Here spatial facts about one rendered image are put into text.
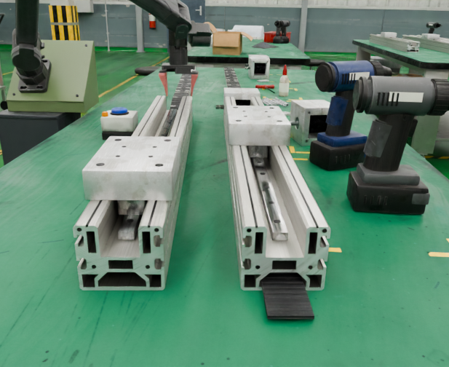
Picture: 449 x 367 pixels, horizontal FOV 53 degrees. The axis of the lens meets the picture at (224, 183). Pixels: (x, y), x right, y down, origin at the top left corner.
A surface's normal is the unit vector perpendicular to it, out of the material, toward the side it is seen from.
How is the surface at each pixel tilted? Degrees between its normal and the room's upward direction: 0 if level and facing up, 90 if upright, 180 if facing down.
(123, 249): 0
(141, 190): 90
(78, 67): 45
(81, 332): 0
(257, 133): 90
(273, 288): 0
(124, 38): 90
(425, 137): 90
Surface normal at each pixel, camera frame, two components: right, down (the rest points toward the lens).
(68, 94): 0.00, -0.40
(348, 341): 0.02, -0.93
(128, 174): 0.03, 0.37
